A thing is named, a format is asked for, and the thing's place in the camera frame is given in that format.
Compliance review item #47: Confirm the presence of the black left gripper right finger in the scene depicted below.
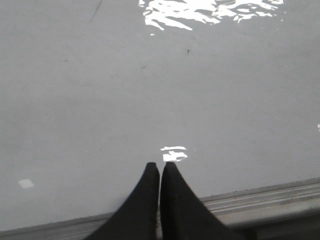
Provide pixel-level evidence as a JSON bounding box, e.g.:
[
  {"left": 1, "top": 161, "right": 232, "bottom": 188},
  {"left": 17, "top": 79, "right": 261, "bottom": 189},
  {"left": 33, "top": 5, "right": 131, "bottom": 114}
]
[{"left": 160, "top": 162, "right": 242, "bottom": 240}]

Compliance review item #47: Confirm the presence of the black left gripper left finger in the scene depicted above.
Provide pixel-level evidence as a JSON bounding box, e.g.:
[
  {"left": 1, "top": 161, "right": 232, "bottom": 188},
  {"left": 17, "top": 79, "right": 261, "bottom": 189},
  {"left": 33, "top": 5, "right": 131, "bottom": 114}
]
[{"left": 86, "top": 162, "right": 160, "bottom": 240}]

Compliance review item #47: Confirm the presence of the white whiteboard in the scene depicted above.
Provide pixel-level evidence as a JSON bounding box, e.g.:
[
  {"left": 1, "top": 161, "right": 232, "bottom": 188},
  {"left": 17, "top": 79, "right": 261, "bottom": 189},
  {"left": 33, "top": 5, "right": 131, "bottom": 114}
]
[{"left": 0, "top": 0, "right": 320, "bottom": 231}]

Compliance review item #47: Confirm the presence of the grey aluminium whiteboard frame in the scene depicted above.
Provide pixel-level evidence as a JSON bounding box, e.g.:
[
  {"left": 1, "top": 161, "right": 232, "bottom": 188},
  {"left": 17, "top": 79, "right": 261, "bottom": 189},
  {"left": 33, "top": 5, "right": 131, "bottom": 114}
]
[{"left": 0, "top": 178, "right": 320, "bottom": 240}]

